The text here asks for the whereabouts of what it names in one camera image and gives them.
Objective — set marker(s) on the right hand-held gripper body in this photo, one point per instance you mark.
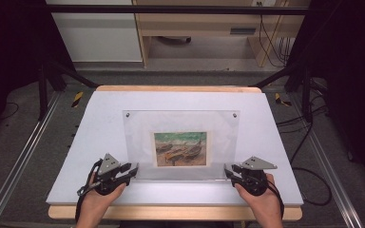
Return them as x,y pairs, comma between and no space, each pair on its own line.
256,164

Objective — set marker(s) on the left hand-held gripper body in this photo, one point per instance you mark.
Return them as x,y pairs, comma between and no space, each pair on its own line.
109,164

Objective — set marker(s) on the clear acrylic photo frame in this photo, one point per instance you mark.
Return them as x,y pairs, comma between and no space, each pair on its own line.
139,142

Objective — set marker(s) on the painting print of boats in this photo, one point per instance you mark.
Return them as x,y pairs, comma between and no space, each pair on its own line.
180,148

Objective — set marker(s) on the person's right hand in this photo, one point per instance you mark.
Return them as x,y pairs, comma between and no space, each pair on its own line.
264,209

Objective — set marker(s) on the person's left hand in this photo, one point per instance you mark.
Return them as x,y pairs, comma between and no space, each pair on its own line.
96,207

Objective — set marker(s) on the white table mat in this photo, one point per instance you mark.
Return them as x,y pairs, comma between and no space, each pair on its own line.
266,133

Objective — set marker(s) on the wooden table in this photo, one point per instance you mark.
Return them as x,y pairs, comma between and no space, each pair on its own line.
171,212

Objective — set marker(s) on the yellow clamp right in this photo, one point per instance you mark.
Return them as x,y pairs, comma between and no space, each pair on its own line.
278,98

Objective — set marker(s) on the yellow clamp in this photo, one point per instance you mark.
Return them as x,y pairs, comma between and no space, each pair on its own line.
278,98
77,99

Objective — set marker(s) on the yellow clamp left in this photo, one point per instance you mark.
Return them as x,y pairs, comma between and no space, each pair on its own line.
77,99

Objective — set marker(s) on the black metal stand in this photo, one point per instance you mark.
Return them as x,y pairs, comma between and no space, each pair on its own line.
306,95
42,91

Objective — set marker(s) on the white cabinet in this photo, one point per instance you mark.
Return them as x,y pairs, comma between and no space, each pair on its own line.
98,38

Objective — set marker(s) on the grey desk label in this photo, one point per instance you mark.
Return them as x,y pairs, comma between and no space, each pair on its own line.
243,31

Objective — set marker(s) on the dark curtain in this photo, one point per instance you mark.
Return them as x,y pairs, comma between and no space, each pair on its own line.
6,47
351,63

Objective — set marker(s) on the light wooden desk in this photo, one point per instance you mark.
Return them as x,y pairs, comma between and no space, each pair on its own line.
199,23

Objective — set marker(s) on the black horizontal bar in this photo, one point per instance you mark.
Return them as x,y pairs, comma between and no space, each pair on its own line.
171,9

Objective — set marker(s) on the aluminium floor rail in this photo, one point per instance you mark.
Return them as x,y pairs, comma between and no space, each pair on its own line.
22,152
326,161

